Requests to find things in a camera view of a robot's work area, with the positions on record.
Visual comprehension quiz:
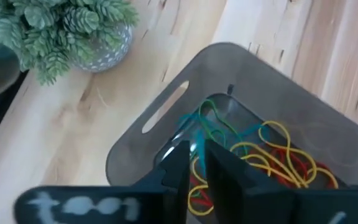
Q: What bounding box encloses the teal rubber band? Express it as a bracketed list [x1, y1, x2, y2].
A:
[178, 112, 272, 178]

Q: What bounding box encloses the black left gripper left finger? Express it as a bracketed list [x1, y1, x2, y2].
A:
[13, 140, 191, 224]

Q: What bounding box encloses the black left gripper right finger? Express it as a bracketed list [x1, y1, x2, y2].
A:
[205, 139, 358, 224]

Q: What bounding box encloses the long red rubber band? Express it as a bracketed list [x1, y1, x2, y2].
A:
[188, 148, 337, 208]

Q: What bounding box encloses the grey translucent plastic bin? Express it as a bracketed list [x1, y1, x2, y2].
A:
[105, 42, 358, 224]

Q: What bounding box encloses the green rubber band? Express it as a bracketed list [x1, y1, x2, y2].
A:
[197, 98, 249, 156]

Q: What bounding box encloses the artificial plant in speckled pot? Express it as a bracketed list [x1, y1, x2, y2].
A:
[0, 0, 140, 86]

